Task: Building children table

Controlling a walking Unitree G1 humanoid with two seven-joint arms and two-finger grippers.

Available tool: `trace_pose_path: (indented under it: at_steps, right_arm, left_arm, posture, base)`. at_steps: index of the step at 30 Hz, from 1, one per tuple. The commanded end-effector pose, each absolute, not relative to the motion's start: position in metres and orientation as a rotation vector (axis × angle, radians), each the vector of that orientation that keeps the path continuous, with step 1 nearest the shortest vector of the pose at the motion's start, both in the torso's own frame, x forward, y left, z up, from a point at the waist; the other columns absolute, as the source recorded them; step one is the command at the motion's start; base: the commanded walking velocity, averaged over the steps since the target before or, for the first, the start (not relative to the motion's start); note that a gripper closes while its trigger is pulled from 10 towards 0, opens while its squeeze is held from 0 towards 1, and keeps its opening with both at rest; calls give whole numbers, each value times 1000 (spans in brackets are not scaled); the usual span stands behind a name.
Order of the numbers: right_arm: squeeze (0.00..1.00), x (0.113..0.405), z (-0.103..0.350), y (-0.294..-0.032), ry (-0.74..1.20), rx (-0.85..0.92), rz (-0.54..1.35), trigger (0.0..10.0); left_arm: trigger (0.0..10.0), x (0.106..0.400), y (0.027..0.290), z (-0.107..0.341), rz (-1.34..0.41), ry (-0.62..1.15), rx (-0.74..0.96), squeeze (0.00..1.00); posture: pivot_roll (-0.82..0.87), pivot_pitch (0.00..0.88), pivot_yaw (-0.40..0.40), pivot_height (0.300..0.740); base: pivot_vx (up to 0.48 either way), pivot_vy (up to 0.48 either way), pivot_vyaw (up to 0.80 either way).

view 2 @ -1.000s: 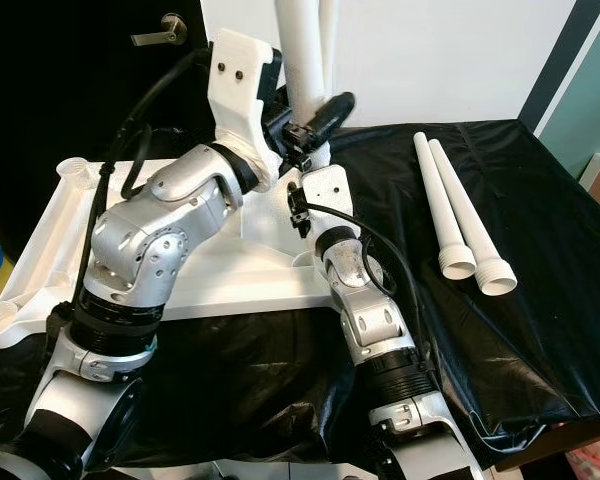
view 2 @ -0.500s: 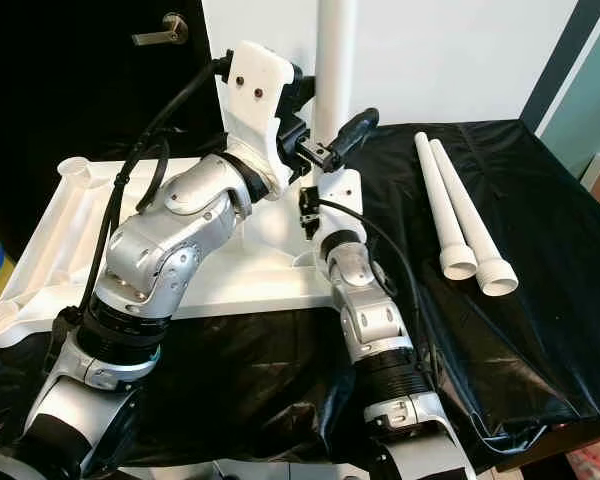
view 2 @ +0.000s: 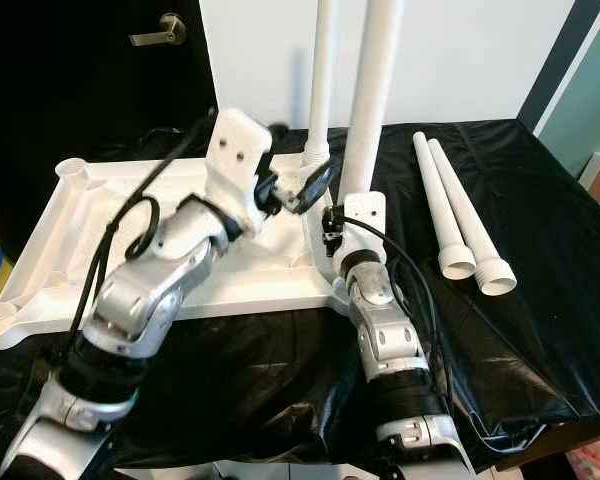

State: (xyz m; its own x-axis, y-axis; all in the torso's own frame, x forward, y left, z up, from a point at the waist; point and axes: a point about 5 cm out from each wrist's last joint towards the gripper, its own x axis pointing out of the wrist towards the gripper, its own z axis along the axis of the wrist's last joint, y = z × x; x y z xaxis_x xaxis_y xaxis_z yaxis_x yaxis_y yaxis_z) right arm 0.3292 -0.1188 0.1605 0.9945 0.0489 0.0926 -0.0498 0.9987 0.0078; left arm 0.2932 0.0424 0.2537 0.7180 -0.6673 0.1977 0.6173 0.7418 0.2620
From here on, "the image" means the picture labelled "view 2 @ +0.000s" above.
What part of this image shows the white plastic table leg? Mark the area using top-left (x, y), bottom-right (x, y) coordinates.
top-left (427, 138), bottom-right (519, 297)
top-left (412, 131), bottom-right (478, 281)
top-left (337, 0), bottom-right (407, 206)
top-left (302, 0), bottom-right (338, 171)

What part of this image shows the white plastic table top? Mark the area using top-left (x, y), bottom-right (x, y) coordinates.
top-left (0, 152), bottom-right (356, 351)

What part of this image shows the black plastic table cover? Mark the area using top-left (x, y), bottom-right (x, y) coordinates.
top-left (0, 118), bottom-right (600, 471)

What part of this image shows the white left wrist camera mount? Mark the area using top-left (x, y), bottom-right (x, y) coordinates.
top-left (205, 107), bottom-right (276, 231)

